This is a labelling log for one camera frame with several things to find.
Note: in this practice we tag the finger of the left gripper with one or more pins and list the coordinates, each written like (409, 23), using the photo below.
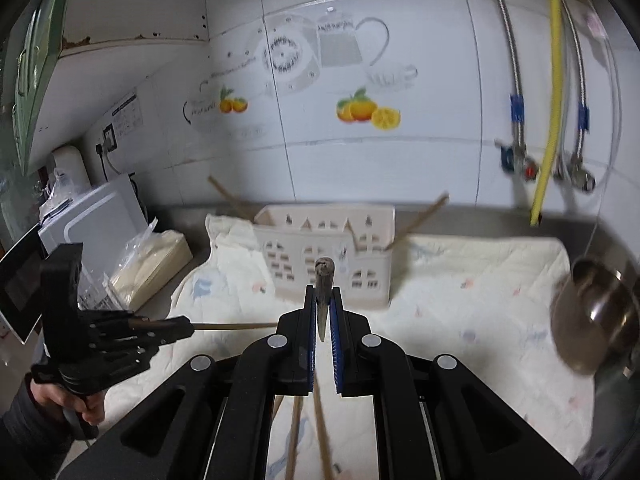
(165, 331)

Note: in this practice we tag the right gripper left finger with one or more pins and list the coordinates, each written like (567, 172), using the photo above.
(210, 419)

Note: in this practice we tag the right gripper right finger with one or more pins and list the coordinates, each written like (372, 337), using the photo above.
(434, 419)

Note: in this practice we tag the wooden chopstick long diagonal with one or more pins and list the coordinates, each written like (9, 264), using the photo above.
(294, 433)

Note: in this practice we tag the wooden chopstick vertical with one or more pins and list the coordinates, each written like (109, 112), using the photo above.
(322, 433)

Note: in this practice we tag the person's left hand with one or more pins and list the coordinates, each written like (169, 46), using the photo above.
(55, 400)

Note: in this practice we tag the clear glass cup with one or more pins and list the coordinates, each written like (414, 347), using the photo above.
(93, 294)

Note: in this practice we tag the white plastic storage box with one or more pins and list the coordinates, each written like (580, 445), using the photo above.
(103, 220)

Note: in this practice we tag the white quilted patterned mat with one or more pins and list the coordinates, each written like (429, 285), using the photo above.
(485, 302)

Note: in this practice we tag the white appliance behind box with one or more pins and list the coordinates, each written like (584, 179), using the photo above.
(68, 162)

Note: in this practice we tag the stainless steel pot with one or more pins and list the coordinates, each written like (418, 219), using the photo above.
(595, 317)

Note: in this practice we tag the beige plastic utensil holder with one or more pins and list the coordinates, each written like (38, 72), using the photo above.
(355, 237)

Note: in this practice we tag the steel angle valve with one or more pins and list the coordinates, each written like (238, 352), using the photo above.
(574, 173)

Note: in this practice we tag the green cabinet door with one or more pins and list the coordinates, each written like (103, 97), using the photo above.
(28, 59)

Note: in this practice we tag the wall power socket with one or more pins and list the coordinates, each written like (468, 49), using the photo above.
(109, 139)

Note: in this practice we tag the white wall label sticker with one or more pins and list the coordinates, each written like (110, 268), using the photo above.
(127, 116)

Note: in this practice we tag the red handle water valve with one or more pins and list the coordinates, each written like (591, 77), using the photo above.
(514, 160)

